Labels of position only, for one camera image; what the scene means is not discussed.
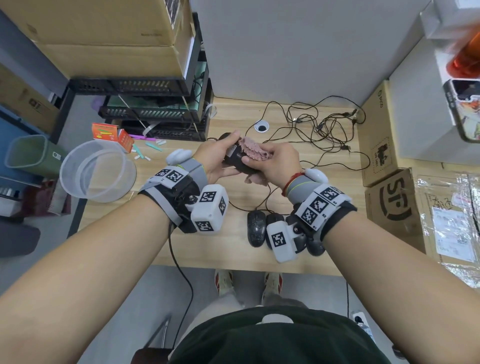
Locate white right wrist puck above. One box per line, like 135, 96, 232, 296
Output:
302, 167, 329, 185

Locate dark red bag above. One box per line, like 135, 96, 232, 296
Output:
20, 179, 73, 219

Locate white left wrist puck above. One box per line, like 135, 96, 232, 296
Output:
165, 148, 193, 166

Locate person's beige trousers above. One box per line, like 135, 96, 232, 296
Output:
166, 292, 312, 361

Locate pink fluffy wiping cloth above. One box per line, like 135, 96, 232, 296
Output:
238, 136, 277, 187

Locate cardboard box with small prints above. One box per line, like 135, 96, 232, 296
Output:
0, 63, 61, 135

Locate red string bracelet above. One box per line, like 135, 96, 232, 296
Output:
281, 171, 305, 199

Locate orange box with green print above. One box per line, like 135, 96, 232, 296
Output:
91, 122, 119, 143

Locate small white boxes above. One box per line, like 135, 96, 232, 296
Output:
419, 0, 480, 41

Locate person's left shoe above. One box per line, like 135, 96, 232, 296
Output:
214, 268, 234, 297

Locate black left rig cable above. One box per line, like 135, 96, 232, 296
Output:
167, 223, 195, 348

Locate grey left wrist sleeve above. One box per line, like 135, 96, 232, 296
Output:
179, 157, 209, 188

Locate phone with colourful case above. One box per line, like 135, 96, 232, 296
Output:
442, 78, 480, 144

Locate plain cardboard box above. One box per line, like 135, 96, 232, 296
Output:
35, 24, 197, 80

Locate tangle of black mouse cables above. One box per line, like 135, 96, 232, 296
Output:
208, 95, 372, 226

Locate white wrist puck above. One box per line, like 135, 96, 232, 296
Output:
165, 148, 193, 166
302, 167, 329, 185

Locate person's dark shirt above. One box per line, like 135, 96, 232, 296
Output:
168, 305, 382, 364

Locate cardboard box with black logo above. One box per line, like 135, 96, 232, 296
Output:
364, 167, 480, 290

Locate clear plastic basin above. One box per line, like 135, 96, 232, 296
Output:
59, 139, 137, 204

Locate grey right wrist sleeve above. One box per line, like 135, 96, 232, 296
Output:
286, 174, 320, 205

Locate green trash bin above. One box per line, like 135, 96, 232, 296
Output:
4, 134, 68, 179

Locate white chest device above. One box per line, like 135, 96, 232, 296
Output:
261, 313, 295, 325

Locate black stacked tray rack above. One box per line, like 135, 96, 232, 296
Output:
68, 13, 215, 143

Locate plain orange small box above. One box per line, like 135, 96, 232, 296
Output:
116, 128, 135, 154

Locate large stamped cardboard box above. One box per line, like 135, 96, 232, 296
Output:
0, 0, 197, 48

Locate person's right forearm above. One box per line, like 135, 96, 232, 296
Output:
322, 211, 480, 364

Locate grey wrist sleeve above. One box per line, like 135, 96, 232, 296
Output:
286, 174, 320, 205
179, 157, 209, 188

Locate person's left hand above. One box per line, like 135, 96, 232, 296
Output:
192, 130, 243, 185

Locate white power strip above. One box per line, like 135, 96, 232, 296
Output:
350, 311, 376, 342

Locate person's right hand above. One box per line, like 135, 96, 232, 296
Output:
241, 141, 304, 199

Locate dark grey padded seat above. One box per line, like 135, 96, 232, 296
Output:
0, 218, 41, 259

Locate small stamped cardboard box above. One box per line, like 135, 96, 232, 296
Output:
356, 79, 417, 188

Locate blue panel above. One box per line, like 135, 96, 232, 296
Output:
0, 106, 50, 185

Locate left wrist camera rig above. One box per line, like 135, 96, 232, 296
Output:
137, 167, 230, 234

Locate orange bottle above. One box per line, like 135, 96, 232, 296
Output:
445, 20, 480, 80

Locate person's left forearm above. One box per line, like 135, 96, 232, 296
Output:
0, 193, 177, 364

